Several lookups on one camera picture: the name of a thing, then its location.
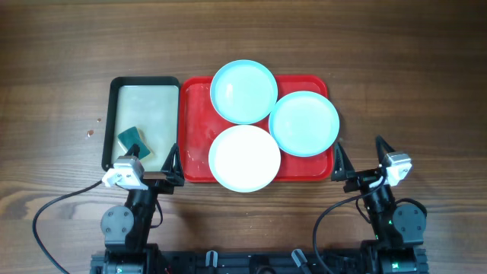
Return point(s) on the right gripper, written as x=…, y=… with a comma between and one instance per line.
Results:
x=346, y=167

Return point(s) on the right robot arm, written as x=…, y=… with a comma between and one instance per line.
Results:
x=398, y=224

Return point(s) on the light blue plate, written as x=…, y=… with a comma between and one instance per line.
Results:
x=304, y=123

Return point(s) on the black rectangular water tray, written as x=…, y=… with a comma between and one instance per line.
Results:
x=151, y=105

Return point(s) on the green and yellow sponge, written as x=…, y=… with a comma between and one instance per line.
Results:
x=130, y=137

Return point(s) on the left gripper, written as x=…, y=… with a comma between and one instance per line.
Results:
x=174, y=174

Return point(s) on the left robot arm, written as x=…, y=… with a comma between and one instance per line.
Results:
x=126, y=227

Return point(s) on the white plate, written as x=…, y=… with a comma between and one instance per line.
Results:
x=244, y=158

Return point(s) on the light green plate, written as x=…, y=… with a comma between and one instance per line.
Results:
x=243, y=91

